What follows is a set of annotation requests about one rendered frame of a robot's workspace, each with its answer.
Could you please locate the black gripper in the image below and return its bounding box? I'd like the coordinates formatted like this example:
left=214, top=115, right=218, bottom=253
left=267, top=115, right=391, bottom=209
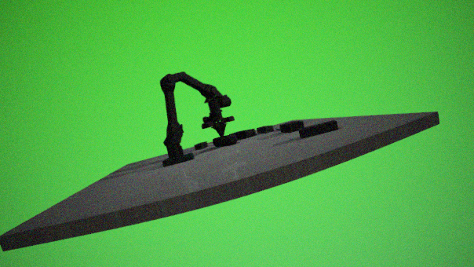
left=201, top=108, right=235, bottom=137

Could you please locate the dark grey controller unit with green rocker switches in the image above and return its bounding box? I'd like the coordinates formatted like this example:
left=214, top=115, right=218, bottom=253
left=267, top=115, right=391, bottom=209
left=213, top=134, right=237, bottom=147

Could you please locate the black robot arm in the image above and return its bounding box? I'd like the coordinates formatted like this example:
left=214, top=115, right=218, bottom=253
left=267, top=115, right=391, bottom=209
left=159, top=71, right=232, bottom=159

